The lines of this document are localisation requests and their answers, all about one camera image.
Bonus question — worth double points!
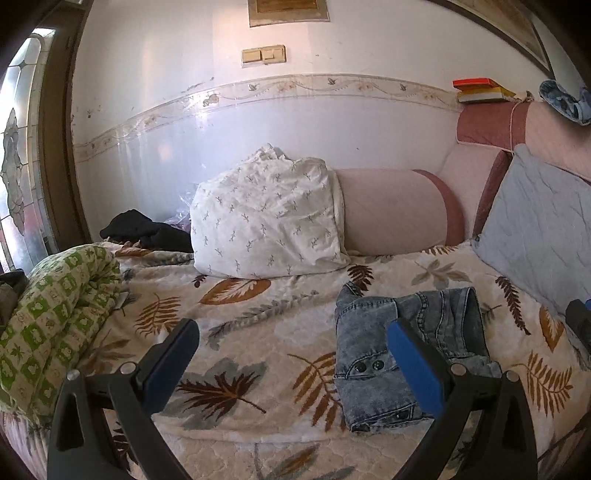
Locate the grey denim pants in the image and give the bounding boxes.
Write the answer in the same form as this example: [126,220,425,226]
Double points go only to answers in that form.
[335,283,502,432]

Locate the black clothing pile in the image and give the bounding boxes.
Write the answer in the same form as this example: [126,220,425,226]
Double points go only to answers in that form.
[99,209,193,253]

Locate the light blue quilted pillow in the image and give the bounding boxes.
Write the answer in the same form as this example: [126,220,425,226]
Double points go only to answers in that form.
[473,144,590,316]

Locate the green patterned rolled quilt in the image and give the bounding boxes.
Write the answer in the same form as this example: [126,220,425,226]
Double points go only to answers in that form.
[1,244,121,424]

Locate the leaf pattern fleece blanket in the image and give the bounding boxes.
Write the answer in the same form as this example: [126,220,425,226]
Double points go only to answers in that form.
[0,239,591,480]

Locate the pink padded headboard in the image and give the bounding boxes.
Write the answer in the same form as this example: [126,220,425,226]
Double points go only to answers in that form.
[438,102,590,239]

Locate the blue patterned cloth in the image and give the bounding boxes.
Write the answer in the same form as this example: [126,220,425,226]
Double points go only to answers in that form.
[539,80,591,126]

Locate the pink cylindrical bolster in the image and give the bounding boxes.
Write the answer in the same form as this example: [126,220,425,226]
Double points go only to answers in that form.
[337,169,466,255]

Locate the red and yellow books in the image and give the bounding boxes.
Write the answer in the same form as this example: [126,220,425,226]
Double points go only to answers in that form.
[453,77,516,104]

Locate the white patterned pillow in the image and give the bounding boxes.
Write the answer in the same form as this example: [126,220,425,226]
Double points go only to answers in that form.
[189,144,349,279]

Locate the stained glass window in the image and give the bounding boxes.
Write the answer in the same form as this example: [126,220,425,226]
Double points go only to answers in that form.
[0,28,57,273]

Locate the beige wall switch panel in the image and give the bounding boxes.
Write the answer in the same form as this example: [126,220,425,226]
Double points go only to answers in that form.
[242,45,287,65]

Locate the framed wall picture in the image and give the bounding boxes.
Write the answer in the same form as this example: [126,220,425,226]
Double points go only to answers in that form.
[248,0,329,28]

